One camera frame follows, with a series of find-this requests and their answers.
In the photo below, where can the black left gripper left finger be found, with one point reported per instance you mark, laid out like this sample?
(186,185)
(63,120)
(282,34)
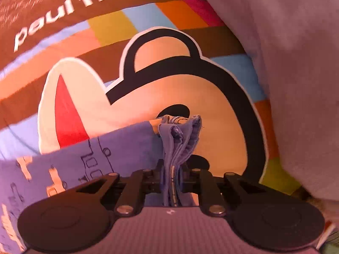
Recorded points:
(80,217)

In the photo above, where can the purple patterned pants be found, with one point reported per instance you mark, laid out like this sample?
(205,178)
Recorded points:
(27,180)

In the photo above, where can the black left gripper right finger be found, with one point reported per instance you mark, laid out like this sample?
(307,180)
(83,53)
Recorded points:
(257,214)

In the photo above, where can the colourful paul frank bedsheet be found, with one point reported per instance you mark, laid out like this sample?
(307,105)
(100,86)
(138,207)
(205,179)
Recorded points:
(72,70)

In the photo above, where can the grey crumpled duvet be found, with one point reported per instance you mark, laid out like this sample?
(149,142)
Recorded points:
(294,48)

